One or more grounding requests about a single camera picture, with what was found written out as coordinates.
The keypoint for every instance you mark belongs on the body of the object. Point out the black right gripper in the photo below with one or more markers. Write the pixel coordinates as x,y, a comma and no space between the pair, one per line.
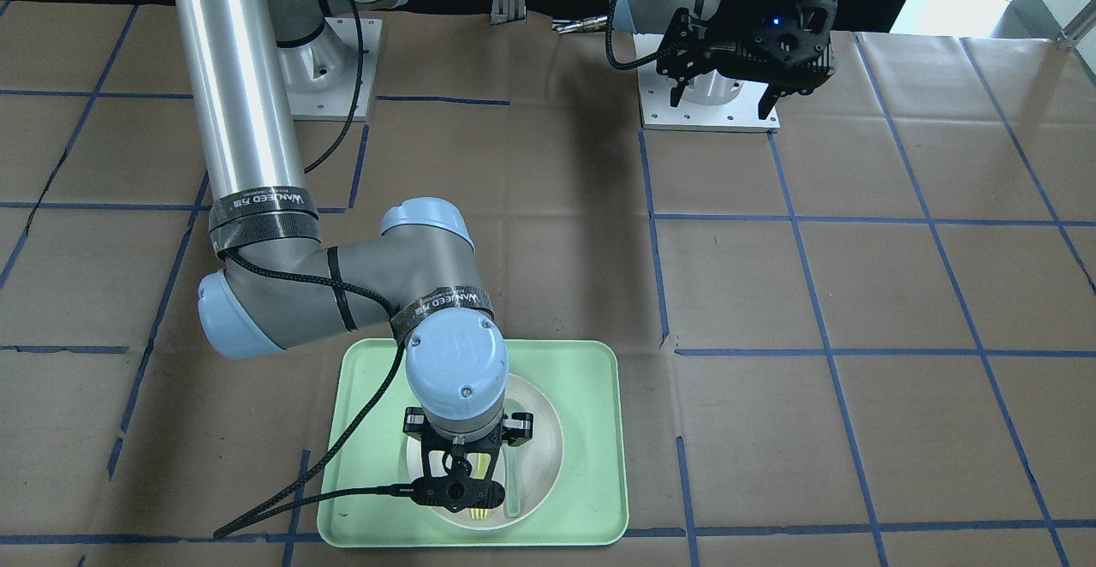
415,424

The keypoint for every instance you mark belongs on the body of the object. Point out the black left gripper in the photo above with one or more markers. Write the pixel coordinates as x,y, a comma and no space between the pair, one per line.
733,26

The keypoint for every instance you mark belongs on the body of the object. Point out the white round plate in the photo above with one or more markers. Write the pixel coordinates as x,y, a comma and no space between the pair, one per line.
541,458

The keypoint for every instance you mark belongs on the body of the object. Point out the yellow plastic fork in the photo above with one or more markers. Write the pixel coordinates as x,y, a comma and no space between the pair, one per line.
481,472

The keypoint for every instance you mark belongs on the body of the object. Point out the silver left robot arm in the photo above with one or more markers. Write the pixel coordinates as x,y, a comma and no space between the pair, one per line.
633,33

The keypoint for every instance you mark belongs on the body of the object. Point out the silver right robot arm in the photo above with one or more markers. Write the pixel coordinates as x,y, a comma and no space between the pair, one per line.
254,65

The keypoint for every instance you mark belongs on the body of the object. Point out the teal plastic spoon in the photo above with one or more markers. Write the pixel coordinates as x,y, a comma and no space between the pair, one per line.
512,484

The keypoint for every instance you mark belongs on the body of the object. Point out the mint green tray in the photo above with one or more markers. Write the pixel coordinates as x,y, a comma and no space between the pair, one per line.
587,506

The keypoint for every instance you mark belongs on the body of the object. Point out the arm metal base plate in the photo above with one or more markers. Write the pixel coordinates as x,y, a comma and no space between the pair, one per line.
709,103
322,76

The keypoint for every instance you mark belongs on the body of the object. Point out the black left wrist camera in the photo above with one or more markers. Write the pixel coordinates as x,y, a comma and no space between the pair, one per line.
791,40

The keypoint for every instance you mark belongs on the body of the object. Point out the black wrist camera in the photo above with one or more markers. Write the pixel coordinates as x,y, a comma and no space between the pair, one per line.
791,40
457,492

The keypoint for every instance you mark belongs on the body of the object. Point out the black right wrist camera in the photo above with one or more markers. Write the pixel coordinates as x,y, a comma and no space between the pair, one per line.
457,492

